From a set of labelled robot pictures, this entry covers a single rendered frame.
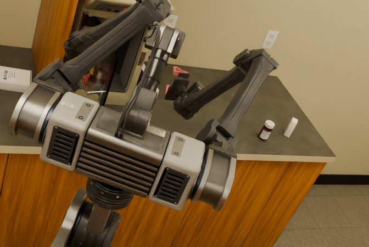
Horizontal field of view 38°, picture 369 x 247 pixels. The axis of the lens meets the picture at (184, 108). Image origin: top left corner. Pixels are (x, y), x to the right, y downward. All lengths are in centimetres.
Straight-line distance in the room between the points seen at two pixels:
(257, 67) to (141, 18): 43
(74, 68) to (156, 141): 36
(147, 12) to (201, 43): 144
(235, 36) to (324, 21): 55
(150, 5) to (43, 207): 122
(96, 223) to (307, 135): 158
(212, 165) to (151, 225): 134
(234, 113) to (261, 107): 126
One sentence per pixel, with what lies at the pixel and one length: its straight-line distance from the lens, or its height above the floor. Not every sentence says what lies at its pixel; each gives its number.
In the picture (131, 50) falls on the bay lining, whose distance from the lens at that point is 241.
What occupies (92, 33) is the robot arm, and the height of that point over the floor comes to 149.
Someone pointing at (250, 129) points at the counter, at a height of 94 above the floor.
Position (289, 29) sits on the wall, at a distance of 314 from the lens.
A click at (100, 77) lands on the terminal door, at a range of 204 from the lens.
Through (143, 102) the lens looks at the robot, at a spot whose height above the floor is 161.
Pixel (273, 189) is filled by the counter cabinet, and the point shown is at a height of 68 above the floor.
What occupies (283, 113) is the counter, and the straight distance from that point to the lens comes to 293.
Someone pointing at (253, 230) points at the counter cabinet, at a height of 34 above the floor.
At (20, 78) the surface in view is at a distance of 241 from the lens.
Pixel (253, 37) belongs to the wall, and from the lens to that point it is 306.
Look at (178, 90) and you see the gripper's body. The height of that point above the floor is 122.
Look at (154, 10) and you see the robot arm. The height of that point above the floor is 172.
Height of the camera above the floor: 235
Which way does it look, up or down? 33 degrees down
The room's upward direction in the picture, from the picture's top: 23 degrees clockwise
